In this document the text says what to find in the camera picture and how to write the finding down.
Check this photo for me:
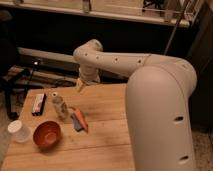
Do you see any red bowl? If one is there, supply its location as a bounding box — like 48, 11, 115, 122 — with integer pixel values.
33, 121, 62, 149

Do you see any white plastic cup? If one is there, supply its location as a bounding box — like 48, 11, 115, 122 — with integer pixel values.
7, 120, 31, 143

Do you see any white window sill shelf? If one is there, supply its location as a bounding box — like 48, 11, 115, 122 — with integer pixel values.
0, 0, 195, 27

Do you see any black office chair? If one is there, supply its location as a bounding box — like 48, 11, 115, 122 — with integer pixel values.
0, 10, 39, 120

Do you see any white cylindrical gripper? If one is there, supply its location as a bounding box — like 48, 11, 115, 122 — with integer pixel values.
76, 66, 100, 92

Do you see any grey baseboard heater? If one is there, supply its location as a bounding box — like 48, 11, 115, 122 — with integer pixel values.
18, 47, 75, 63

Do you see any metal pole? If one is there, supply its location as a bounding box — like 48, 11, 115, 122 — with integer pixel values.
164, 0, 190, 55

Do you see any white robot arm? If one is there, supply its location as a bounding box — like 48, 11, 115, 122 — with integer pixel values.
73, 39, 197, 171

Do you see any black and white box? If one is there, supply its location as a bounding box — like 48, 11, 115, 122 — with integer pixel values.
32, 93, 46, 116

